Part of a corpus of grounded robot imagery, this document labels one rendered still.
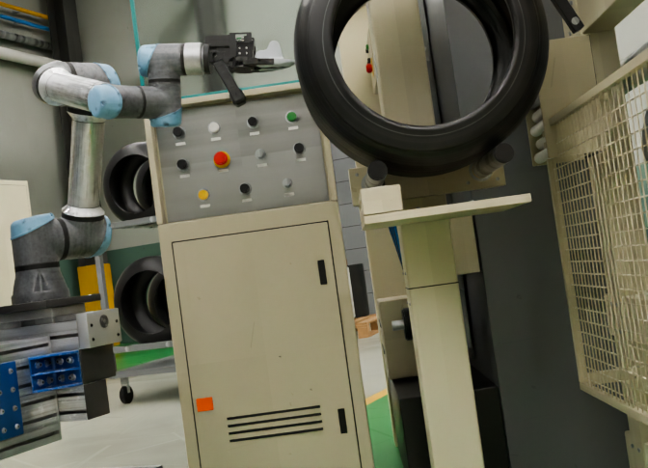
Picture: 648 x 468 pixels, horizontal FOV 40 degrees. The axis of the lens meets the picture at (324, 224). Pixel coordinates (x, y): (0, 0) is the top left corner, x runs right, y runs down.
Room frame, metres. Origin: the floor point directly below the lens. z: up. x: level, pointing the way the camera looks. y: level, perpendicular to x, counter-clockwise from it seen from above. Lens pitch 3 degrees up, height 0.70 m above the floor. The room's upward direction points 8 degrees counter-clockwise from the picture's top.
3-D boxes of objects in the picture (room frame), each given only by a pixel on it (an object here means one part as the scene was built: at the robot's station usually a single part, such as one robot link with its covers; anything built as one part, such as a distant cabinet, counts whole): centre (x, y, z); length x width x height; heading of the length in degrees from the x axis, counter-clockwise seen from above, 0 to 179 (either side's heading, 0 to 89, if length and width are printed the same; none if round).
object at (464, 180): (2.33, -0.28, 0.90); 0.40 x 0.03 x 0.10; 89
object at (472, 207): (2.15, -0.28, 0.80); 0.37 x 0.36 x 0.02; 89
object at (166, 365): (6.39, 1.01, 0.96); 1.30 x 0.62 x 1.92; 161
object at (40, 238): (2.43, 0.77, 0.88); 0.13 x 0.12 x 0.14; 131
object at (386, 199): (2.15, -0.14, 0.84); 0.36 x 0.09 x 0.06; 179
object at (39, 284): (2.42, 0.78, 0.77); 0.15 x 0.15 x 0.10
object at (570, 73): (2.36, -0.66, 1.05); 0.20 x 0.15 x 0.30; 179
